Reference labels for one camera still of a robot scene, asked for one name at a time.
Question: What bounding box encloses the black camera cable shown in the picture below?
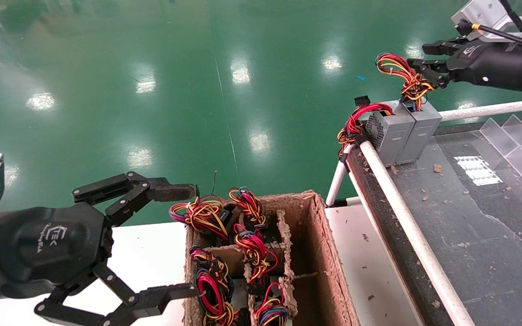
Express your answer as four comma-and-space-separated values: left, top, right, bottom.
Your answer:
499, 0, 522, 33

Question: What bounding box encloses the grey power supply with wires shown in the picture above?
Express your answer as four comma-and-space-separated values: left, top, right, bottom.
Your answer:
336, 94, 414, 168
375, 53, 443, 166

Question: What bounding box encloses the white side rail tube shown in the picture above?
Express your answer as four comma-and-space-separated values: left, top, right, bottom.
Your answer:
359, 140, 476, 326

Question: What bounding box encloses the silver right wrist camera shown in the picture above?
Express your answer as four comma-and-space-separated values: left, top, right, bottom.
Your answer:
451, 0, 522, 44

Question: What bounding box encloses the long white rail tube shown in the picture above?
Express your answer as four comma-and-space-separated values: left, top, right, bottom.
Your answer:
438, 97, 522, 122

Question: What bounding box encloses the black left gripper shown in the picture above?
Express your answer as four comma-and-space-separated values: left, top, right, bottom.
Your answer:
0, 171, 198, 326

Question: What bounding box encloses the black cable with yellow tip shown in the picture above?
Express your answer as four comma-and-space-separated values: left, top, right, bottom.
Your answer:
456, 20, 522, 49

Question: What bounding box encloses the black conveyor belt mat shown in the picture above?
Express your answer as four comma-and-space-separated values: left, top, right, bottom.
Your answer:
346, 122, 522, 326

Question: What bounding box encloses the power supply colourful wire bundle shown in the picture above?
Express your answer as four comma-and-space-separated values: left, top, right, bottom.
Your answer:
228, 186, 269, 228
189, 246, 240, 326
169, 195, 233, 244
254, 282, 291, 326
234, 223, 280, 285

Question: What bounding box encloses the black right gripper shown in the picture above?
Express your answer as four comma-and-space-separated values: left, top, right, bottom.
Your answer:
407, 38, 522, 94

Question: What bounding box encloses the white frame leg tube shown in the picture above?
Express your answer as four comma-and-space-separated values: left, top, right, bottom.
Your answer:
325, 144, 356, 208

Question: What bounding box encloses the brown cardboard divider box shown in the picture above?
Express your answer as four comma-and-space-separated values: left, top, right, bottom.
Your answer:
184, 190, 361, 326

